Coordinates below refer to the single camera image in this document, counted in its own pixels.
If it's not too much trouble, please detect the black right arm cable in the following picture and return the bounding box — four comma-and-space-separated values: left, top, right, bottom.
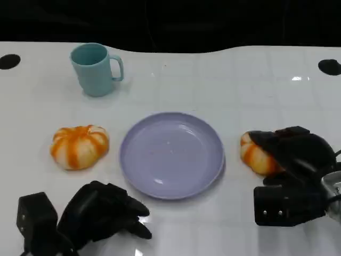
331, 148, 341, 171

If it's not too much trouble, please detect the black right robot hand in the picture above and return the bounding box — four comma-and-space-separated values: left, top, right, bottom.
248, 125, 337, 188

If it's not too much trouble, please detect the lilac plate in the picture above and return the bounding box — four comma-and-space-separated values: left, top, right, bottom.
118, 111, 226, 201

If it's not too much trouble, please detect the orange and white bread roll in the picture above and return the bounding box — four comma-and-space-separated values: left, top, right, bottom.
50, 124, 110, 171
240, 131, 287, 177

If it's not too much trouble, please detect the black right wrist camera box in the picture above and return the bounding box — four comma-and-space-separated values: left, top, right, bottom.
253, 185, 328, 228

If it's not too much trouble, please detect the pale green mug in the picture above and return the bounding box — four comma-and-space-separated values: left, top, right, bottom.
70, 43, 125, 98

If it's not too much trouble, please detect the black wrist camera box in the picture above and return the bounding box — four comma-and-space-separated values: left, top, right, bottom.
253, 185, 328, 228
16, 191, 59, 241

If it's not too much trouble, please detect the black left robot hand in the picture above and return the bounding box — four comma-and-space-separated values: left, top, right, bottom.
56, 180, 153, 250

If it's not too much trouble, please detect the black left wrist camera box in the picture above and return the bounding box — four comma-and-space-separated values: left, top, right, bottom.
16, 191, 59, 241

